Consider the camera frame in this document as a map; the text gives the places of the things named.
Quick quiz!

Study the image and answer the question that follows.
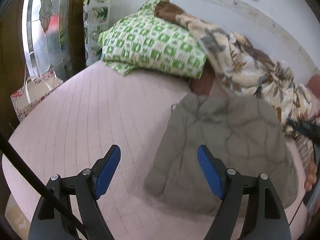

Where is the olive quilted hooded jacket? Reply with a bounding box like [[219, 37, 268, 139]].
[[144, 93, 298, 215]]

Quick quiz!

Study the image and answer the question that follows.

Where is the person's right hand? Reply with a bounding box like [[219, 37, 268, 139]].
[[304, 154, 317, 192]]

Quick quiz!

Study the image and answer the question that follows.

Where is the striped floral cushion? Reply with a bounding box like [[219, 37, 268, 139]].
[[296, 134, 316, 173]]

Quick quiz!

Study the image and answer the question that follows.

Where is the pink quilted mattress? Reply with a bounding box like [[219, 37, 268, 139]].
[[2, 60, 308, 240]]

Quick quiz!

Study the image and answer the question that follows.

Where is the floral paper gift bag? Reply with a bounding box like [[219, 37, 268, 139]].
[[10, 65, 63, 122]]

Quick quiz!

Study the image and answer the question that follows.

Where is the pink red padded headboard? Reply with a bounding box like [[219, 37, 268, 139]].
[[307, 74, 320, 99]]

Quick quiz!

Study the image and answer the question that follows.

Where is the leaf print fleece blanket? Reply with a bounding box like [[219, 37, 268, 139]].
[[154, 0, 319, 134]]

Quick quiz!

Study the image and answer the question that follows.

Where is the green white patterned pillow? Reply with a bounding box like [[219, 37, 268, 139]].
[[98, 0, 206, 79]]

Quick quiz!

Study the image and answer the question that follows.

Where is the stained glass door panel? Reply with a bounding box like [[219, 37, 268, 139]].
[[22, 0, 73, 81]]

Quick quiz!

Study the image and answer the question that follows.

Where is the black cable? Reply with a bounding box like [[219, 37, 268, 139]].
[[0, 133, 89, 238]]

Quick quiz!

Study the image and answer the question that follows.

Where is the floral fabric by wall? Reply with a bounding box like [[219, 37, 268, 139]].
[[83, 0, 111, 66]]

